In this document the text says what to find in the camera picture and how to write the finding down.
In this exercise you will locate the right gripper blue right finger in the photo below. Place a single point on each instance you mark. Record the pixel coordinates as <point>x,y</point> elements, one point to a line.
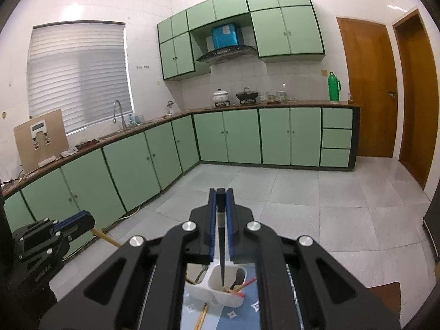
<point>300,285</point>

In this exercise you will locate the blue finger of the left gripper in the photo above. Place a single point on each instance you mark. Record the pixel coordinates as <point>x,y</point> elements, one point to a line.
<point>76,224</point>
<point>66,239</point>

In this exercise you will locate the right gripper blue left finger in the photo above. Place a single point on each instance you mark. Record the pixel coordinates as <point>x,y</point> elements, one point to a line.
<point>141,285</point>

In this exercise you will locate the plain bamboo chopstick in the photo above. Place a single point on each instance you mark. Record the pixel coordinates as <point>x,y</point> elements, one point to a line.
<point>201,317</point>
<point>105,237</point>

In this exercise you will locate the red patterned bamboo chopstick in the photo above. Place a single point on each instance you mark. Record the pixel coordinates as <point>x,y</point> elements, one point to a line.
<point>237,292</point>
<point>249,282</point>

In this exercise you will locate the black plastic spoon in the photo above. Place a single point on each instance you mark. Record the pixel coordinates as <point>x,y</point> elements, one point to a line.
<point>238,281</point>

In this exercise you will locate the green lower kitchen cabinets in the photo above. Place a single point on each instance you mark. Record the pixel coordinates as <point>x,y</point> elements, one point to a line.
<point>113,178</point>

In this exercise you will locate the blue tree print table mat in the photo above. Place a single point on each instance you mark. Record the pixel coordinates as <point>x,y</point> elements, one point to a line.
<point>247,316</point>

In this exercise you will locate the white double utensil holder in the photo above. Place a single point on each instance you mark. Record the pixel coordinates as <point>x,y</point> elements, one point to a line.
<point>204,283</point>

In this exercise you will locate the cardboard board with devices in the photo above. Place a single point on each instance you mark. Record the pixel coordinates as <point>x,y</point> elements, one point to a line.
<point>41,140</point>

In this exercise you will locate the brown wooden stool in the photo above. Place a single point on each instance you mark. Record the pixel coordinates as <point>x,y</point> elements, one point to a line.
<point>390,295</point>

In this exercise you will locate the chrome sink faucet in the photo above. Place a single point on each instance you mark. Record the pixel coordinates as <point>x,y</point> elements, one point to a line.
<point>119,113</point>

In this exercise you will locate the white window blinds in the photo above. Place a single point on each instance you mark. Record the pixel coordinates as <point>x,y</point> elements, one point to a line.
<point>81,69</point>

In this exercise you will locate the black glass cabinet appliance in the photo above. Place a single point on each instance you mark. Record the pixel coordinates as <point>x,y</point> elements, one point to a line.
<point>431,221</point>

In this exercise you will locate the black wok on stove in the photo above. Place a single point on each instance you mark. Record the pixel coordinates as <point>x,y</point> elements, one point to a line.
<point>247,96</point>

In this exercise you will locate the green thermos jug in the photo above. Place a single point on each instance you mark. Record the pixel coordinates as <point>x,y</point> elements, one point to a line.
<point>334,87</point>

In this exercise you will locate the black range hood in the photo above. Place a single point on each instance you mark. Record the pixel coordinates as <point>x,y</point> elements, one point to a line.
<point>225,54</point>

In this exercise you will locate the blue box above hood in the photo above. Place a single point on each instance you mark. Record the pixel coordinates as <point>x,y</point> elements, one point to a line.
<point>225,36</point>

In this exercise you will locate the brown wooden door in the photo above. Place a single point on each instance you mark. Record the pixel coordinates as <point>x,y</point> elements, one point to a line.
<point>420,96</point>
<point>372,84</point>

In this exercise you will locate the green upper wall cabinets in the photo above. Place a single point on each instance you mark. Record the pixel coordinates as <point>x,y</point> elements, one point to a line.
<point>280,30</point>

